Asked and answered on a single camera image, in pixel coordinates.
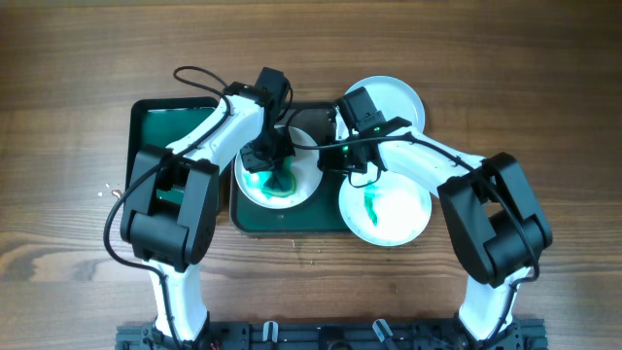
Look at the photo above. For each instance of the small green water tray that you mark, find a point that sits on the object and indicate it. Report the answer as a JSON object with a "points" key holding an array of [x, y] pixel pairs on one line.
{"points": [[160, 122]]}

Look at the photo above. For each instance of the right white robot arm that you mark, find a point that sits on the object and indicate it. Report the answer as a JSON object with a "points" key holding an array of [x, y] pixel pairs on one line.
{"points": [[496, 226]]}

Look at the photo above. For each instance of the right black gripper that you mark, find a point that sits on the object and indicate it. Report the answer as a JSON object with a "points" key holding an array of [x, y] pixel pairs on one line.
{"points": [[328, 160]]}

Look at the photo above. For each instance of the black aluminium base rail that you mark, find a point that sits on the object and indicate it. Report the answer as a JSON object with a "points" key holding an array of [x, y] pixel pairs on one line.
{"points": [[434, 334]]}

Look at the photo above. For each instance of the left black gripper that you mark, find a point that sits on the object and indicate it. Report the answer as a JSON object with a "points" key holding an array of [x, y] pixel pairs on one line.
{"points": [[283, 149]]}

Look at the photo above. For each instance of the white plate stained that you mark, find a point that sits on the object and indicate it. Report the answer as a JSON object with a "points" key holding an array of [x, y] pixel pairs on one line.
{"points": [[308, 177], [399, 104], [390, 212]]}

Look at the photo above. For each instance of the large dark serving tray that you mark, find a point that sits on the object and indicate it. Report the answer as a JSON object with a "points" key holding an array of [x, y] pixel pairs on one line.
{"points": [[317, 215]]}

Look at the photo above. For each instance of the green yellow sponge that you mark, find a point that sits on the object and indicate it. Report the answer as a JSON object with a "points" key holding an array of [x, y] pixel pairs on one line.
{"points": [[278, 182]]}

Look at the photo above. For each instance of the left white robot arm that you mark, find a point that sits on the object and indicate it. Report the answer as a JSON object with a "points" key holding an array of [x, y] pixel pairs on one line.
{"points": [[169, 208]]}

